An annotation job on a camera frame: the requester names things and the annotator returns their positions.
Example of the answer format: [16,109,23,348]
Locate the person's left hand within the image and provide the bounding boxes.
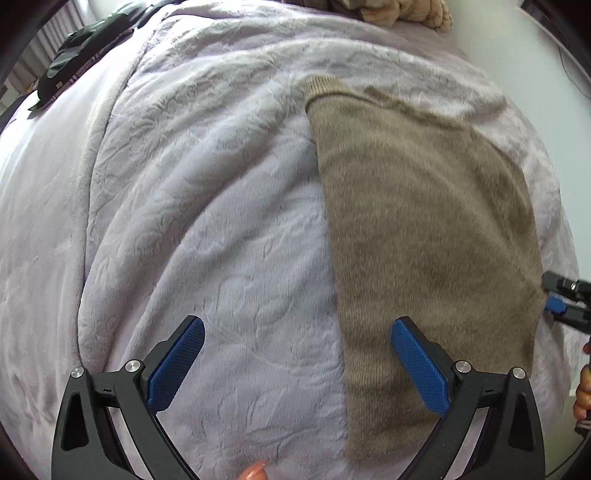
[237,461,270,480]

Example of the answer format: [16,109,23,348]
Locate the thin black wall cable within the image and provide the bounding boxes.
[556,45,591,101]

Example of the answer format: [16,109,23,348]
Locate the beige knit sweater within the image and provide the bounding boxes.
[299,76,548,463]

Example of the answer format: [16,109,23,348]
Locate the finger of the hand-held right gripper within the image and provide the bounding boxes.
[540,271,591,303]
[544,296,591,334]

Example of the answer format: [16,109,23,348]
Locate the lavender textured blanket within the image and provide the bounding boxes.
[0,0,583,480]

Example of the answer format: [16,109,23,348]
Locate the beige plush blanket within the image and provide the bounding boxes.
[327,0,452,33]

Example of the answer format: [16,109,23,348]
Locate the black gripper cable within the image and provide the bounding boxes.
[545,431,591,477]

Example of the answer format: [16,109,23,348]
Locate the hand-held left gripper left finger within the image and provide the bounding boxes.
[51,315,206,480]

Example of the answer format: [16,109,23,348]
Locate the dark clothes pile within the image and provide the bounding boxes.
[28,11,139,112]

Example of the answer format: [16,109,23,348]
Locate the person's right hand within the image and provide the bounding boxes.
[573,339,591,422]

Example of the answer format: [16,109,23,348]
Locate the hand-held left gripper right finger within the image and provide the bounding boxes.
[390,316,546,480]

